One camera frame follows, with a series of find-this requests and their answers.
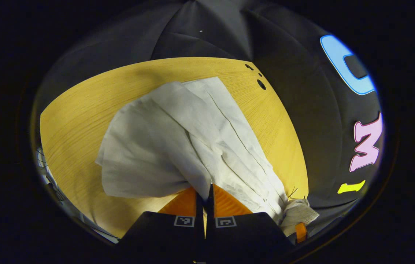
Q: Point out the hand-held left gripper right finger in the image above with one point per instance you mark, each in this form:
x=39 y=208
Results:
x=244 y=238

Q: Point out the black backdrop cloth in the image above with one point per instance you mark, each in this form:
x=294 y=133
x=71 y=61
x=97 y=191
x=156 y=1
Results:
x=302 y=110

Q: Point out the white jeans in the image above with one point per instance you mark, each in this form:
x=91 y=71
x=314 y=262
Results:
x=163 y=146

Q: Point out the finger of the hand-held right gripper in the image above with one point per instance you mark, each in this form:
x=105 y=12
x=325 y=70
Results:
x=301 y=233

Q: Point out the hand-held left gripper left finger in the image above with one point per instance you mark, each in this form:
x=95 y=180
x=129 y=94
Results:
x=167 y=238

